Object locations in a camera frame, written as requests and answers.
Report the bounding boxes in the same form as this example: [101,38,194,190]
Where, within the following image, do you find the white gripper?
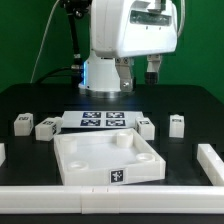
[91,0,177,92]

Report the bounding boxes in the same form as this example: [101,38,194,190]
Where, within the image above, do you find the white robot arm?
[79,0,178,98]

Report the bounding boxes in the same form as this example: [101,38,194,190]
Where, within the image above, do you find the white sheet with markers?
[62,111,143,128]

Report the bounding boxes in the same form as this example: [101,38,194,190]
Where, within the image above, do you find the black cable with connector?
[34,0,92,84]

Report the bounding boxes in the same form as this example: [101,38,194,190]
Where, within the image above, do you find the white thin cable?
[29,0,63,84]

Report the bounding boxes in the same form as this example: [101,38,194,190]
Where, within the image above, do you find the white right fence rail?
[197,144,224,187]

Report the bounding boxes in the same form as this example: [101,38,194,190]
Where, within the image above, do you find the white fence rail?
[197,144,224,187]
[0,186,224,214]
[0,143,6,166]

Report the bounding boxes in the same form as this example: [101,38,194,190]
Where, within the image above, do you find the white front fence rail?
[0,186,224,214]

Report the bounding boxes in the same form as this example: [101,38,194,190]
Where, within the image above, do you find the white left fence rail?
[0,143,6,166]

